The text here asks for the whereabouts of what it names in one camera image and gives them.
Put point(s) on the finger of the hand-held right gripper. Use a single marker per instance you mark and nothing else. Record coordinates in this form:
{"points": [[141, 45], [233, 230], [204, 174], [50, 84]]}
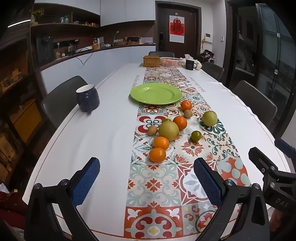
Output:
{"points": [[261, 160], [285, 146]]}

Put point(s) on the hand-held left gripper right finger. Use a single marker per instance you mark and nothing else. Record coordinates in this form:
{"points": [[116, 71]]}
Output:
{"points": [[208, 183]]}

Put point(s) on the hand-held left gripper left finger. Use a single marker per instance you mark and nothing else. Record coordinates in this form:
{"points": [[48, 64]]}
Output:
{"points": [[85, 183]]}

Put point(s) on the pale green apple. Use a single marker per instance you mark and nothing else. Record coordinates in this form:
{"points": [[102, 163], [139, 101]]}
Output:
{"points": [[209, 118]]}

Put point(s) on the large yellow pear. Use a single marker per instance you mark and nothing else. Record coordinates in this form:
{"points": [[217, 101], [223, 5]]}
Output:
{"points": [[168, 131]]}

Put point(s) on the orange tangerine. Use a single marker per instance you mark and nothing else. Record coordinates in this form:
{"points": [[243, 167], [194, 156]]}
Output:
{"points": [[157, 155], [186, 105], [180, 122], [161, 142]]}

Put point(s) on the small brown fruit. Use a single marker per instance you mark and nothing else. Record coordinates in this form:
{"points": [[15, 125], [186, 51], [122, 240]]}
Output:
{"points": [[152, 130], [188, 113]]}

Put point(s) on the green plate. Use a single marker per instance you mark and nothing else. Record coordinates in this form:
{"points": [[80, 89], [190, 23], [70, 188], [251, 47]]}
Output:
{"points": [[156, 93]]}

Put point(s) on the person's right hand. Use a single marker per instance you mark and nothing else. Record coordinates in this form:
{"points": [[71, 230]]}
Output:
{"points": [[276, 219]]}

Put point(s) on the patterned table runner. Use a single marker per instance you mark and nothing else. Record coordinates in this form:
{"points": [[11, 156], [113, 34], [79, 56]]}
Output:
{"points": [[161, 185]]}

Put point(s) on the grey chair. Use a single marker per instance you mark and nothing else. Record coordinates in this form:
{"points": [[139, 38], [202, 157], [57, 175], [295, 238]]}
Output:
{"points": [[212, 70], [60, 99], [161, 53], [254, 102]]}

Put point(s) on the dark red cloth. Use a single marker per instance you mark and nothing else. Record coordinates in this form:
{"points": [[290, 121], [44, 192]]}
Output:
{"points": [[11, 206]]}

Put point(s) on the navy blue mug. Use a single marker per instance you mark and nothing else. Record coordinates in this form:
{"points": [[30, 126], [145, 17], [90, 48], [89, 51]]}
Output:
{"points": [[89, 97]]}

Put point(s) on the glass sliding door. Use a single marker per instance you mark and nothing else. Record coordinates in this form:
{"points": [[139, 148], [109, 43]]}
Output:
{"points": [[266, 58]]}

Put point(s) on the white crumpled cloth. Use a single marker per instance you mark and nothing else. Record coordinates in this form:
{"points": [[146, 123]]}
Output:
{"points": [[198, 62]]}

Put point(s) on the dark bag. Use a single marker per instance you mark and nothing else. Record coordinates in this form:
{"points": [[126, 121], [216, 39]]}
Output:
{"points": [[207, 55]]}

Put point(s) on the black mug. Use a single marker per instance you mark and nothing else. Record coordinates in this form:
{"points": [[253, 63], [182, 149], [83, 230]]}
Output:
{"points": [[190, 64]]}

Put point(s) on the pink plastic basket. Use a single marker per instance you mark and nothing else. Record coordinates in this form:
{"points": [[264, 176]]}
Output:
{"points": [[171, 62]]}

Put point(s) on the wicker box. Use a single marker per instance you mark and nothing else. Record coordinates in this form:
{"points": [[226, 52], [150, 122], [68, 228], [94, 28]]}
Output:
{"points": [[151, 61]]}

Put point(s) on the wicker tray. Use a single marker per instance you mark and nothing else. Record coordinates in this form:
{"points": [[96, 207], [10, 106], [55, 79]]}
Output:
{"points": [[119, 43]]}

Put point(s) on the dark wooden door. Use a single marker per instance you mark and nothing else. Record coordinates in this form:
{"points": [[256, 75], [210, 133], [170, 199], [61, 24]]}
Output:
{"points": [[192, 27]]}

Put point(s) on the white desk lamp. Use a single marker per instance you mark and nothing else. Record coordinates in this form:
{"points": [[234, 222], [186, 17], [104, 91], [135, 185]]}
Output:
{"points": [[115, 36]]}

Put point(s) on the black box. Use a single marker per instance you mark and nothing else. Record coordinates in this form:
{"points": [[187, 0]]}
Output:
{"points": [[132, 39]]}

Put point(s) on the red and white door poster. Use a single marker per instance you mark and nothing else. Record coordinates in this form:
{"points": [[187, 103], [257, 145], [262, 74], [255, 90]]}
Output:
{"points": [[177, 29]]}

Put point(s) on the white wall intercom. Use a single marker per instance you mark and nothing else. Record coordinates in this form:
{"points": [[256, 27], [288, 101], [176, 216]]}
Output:
{"points": [[208, 38]]}

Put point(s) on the wooden wall shelf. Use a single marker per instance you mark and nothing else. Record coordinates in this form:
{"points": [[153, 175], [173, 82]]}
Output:
{"points": [[64, 24]]}

